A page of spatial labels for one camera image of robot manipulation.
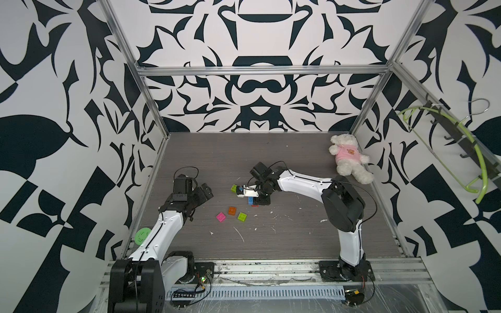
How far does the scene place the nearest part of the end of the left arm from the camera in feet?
2.02

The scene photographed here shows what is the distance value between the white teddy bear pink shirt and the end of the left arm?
64 centimetres

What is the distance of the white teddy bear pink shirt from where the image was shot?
0.94m
